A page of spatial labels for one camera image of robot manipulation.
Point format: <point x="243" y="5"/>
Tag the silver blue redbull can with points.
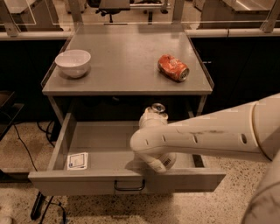
<point x="157" y="108"/>

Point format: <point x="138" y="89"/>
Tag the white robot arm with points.
<point x="250" y="131"/>

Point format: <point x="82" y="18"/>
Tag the crushed orange soda can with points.
<point x="173" y="67"/>

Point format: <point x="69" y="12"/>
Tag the open grey top drawer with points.
<point x="110" y="158"/>

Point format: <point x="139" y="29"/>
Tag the white label sticker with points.
<point x="78" y="161"/>

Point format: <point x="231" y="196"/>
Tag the white ceramic bowl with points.
<point x="73" y="63"/>

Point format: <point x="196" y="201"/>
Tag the black office chair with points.
<point x="112" y="7"/>

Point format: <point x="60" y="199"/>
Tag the black stand at left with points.
<point x="9" y="110"/>

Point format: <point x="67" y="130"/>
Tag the black drawer handle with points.
<point x="129" y="186"/>

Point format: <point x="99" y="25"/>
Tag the white horizontal rail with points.
<point x="205" y="33"/>

